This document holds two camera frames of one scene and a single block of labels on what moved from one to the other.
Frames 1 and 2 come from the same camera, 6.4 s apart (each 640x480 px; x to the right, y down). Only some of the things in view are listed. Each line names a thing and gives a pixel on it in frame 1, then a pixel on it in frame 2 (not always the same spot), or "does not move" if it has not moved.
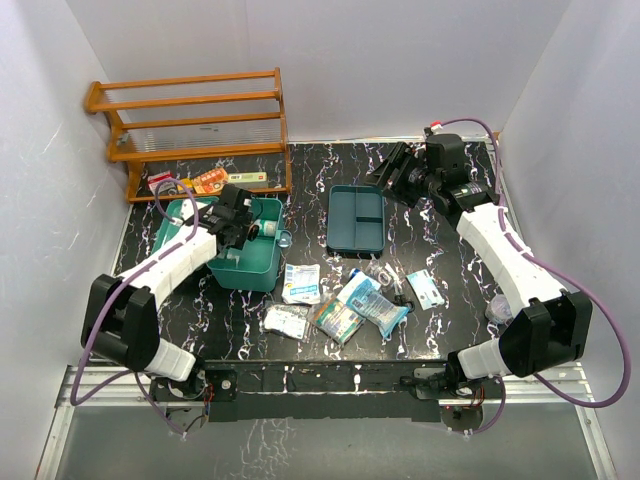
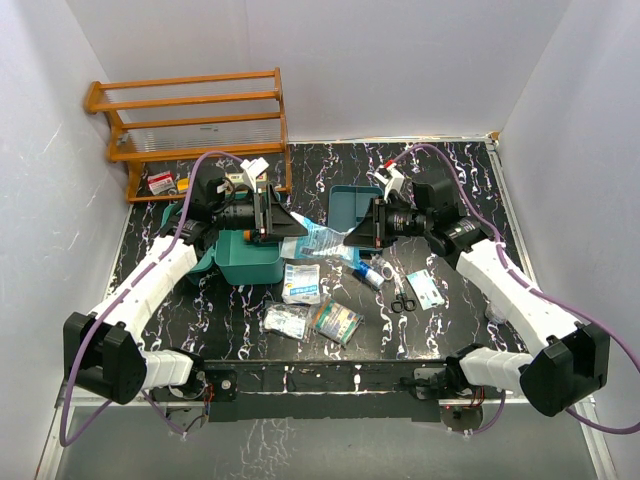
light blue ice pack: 362,295 → 321,242
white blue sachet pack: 301,284 does not move
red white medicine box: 164,187 does not move
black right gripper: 383,175 → 364,235
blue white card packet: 427,291 does not move
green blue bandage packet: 337,320 does not move
